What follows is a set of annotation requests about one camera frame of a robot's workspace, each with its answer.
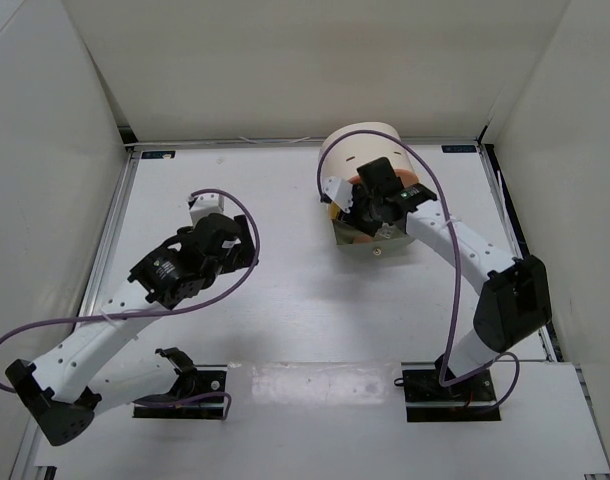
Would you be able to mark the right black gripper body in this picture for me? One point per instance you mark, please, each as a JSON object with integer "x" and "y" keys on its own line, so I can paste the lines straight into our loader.
{"x": 364, "y": 214}

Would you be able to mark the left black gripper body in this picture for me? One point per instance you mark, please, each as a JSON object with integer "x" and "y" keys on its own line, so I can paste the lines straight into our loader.
{"x": 231, "y": 262}

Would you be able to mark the yellow drawer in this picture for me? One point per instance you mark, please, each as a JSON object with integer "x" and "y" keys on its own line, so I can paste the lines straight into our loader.
{"x": 337, "y": 214}

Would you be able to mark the pale bottom drawer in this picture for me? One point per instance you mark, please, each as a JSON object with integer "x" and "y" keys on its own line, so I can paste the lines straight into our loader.
{"x": 344, "y": 235}

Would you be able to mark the clear bottle blue label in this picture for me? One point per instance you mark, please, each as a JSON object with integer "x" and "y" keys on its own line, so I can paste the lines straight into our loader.
{"x": 385, "y": 232}

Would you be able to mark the beige makeup sponge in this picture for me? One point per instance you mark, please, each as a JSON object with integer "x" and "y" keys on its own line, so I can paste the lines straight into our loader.
{"x": 363, "y": 239}

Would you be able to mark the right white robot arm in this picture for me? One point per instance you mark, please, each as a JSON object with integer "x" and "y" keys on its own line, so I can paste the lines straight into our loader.
{"x": 499, "y": 299}

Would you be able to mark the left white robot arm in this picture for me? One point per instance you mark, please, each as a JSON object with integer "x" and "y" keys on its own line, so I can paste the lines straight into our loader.
{"x": 66, "y": 388}

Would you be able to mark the cream round drawer cabinet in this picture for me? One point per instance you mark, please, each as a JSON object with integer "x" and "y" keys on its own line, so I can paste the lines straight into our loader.
{"x": 342, "y": 159}

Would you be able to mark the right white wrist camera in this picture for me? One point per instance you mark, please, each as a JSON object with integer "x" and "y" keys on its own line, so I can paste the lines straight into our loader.
{"x": 338, "y": 191}

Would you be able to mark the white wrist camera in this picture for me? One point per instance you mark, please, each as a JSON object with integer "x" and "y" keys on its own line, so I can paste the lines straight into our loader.
{"x": 338, "y": 191}
{"x": 204, "y": 205}

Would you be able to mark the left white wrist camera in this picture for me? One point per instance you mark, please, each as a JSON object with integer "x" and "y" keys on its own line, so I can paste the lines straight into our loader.
{"x": 204, "y": 205}

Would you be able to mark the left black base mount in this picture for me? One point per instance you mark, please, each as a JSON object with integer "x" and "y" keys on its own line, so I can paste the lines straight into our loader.
{"x": 204, "y": 398}

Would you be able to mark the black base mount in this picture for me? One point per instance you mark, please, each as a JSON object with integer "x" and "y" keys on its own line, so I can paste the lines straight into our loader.
{"x": 426, "y": 401}
{"x": 204, "y": 398}

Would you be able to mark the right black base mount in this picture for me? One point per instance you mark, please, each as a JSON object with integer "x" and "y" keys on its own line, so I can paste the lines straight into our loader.
{"x": 426, "y": 401}

